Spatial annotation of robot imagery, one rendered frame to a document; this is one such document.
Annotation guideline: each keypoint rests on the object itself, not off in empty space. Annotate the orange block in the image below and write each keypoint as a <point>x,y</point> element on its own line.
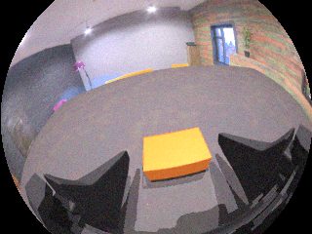
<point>175,154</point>

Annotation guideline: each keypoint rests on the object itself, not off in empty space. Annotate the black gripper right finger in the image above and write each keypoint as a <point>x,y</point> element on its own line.
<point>253,161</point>

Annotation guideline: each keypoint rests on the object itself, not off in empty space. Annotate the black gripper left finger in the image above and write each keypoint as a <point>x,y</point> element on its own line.
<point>99,193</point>

